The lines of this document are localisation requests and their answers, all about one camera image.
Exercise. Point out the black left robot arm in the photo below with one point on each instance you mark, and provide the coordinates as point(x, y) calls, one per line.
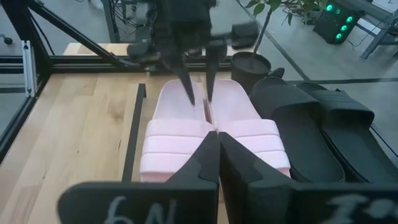
point(186, 12)

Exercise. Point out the black computer green lights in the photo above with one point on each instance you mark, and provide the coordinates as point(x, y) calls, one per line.
point(335, 21)

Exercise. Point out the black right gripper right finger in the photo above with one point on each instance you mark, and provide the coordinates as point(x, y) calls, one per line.
point(248, 199)

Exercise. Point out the green plant in black pot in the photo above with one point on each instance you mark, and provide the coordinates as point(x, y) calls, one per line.
point(248, 71)

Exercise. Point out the black metal rig frame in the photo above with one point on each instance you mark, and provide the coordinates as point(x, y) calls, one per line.
point(77, 31)

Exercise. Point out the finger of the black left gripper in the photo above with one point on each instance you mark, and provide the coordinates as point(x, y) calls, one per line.
point(185, 77)
point(214, 68)

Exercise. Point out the wooden shelf black metal frame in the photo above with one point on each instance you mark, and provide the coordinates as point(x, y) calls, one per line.
point(133, 140)

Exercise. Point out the pink slide sandal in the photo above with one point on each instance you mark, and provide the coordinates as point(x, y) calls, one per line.
point(248, 133)
point(174, 137)

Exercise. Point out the desk with metal legs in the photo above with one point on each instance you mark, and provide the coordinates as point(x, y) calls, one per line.
point(377, 37)

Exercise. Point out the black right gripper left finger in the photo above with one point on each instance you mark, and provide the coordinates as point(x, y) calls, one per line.
point(186, 199)

